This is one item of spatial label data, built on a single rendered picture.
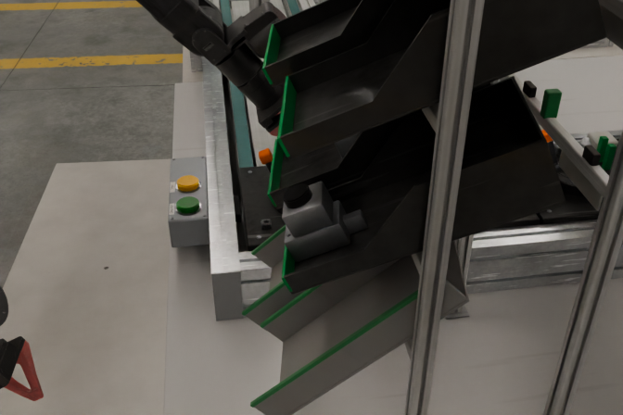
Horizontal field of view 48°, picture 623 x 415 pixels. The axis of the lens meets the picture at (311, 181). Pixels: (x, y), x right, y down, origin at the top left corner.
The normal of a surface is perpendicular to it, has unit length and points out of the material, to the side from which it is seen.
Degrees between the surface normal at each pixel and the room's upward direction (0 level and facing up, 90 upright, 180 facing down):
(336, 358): 90
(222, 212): 0
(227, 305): 90
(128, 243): 0
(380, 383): 0
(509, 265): 90
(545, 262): 90
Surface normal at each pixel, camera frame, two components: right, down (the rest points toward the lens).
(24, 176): 0.00, -0.83
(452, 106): 0.14, 0.54
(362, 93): -0.42, -0.76
